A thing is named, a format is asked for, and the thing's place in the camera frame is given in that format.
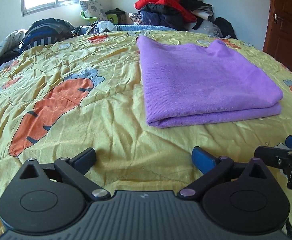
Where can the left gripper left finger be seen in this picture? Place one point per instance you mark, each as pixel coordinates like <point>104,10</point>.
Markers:
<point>72,172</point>

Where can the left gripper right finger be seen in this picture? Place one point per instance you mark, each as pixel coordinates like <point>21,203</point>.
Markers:
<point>214,172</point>

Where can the purple knit sweater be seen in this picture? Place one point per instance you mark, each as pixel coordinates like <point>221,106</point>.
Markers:
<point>188,85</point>

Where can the dark clothes pile on bed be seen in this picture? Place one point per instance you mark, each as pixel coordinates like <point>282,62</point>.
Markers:
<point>46,31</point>

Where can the yellow carrot print quilt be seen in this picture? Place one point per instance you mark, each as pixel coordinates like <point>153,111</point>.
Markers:
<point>111,117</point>

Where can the blue knitted blanket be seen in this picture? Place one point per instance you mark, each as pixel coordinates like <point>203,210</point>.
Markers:
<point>130,27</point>

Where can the green plastic chair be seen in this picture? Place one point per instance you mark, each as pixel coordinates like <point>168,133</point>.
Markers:
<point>113,18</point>

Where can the floral white pillow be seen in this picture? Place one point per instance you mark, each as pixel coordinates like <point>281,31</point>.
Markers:
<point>93,9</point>

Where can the dark navy jacket pile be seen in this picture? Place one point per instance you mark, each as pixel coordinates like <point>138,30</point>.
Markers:
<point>162,15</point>

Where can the red puffer jacket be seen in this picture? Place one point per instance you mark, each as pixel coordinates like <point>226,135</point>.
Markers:
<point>186,14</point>

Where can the silver door handle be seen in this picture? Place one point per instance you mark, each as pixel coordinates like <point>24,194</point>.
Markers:
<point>277,18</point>

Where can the black bag by wall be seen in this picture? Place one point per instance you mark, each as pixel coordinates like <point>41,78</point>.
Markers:
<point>225,28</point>

